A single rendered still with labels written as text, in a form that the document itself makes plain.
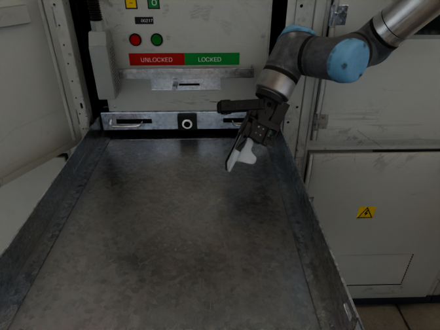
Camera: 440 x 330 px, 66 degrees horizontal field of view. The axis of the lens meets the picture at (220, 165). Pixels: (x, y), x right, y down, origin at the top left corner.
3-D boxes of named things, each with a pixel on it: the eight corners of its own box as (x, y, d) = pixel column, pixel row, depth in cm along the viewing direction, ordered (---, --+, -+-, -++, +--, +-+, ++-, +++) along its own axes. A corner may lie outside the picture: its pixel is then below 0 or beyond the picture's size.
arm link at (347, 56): (378, 33, 73) (327, 30, 81) (349, 43, 66) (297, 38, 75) (372, 77, 77) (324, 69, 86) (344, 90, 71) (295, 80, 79)
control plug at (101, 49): (116, 100, 94) (105, 33, 84) (98, 100, 94) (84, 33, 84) (122, 90, 100) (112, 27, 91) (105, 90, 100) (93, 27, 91)
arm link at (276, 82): (266, 65, 78) (258, 74, 88) (257, 84, 78) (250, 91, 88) (300, 83, 79) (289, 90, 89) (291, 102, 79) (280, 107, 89)
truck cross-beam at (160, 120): (271, 128, 110) (273, 110, 107) (103, 130, 109) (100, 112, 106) (269, 122, 114) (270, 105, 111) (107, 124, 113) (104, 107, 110)
